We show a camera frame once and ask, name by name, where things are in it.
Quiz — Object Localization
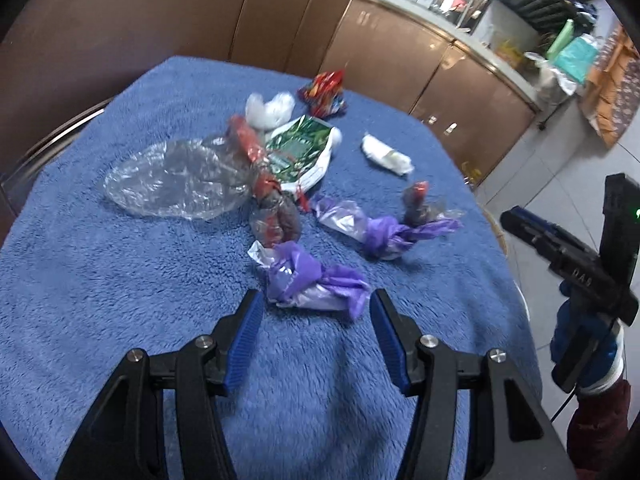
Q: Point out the small red candy wrapper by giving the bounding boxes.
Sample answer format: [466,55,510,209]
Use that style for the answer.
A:
[401,181,433,228]

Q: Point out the purple twisted wrapper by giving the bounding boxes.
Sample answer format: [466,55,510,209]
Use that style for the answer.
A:
[310,196,461,261]

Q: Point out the white tissue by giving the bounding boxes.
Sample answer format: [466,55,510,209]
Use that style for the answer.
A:
[361,133,414,177]

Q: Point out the green white snack packet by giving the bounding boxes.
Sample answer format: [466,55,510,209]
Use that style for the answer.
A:
[266,115,343,195]

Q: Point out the red snack bag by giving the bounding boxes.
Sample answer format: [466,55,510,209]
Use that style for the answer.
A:
[297,70,347,119]

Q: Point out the red clear plastic wrapper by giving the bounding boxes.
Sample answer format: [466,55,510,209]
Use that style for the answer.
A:
[103,115,302,247]

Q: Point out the clear white plastic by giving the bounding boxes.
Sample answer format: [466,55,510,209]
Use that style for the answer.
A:
[245,92,295,131]

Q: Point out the brown kitchen cabinets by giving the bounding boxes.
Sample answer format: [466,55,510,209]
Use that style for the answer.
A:
[0,0,536,231]

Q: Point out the cooking oil bottle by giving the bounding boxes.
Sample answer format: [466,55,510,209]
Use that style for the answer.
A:
[461,162,483,190]

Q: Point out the white plastic bag hanging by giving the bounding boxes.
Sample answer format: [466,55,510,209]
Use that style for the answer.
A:
[524,52,578,106]

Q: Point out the orange patterned apron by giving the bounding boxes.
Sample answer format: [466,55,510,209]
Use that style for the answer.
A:
[580,24,639,148]

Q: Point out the yellow box on counter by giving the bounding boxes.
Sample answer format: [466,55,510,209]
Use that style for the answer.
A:
[495,40,524,70]

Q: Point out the teal hanging bag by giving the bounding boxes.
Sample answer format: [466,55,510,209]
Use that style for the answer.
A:
[553,34,599,84]

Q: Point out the blue towel mat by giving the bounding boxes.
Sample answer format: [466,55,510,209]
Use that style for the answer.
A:
[1,56,542,479]

